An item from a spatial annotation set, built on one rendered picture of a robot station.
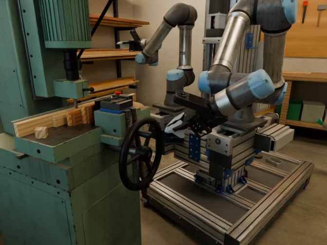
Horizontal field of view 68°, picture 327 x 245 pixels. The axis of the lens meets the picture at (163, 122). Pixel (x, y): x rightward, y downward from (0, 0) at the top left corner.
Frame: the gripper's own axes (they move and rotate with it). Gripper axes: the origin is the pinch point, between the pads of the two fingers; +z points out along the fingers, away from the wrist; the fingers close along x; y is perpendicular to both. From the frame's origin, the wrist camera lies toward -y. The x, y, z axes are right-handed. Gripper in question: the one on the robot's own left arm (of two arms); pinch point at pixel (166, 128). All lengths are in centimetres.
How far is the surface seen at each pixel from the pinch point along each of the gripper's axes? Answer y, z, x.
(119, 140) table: -4.7, 20.0, 0.8
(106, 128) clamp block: -10.0, 24.1, 5.0
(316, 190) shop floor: 174, -5, 81
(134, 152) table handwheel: 2.5, 18.8, -0.5
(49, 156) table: -20.7, 30.2, -15.3
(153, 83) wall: 93, 195, 343
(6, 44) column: -58, 42, 21
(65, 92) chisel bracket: -29.5, 33.6, 14.7
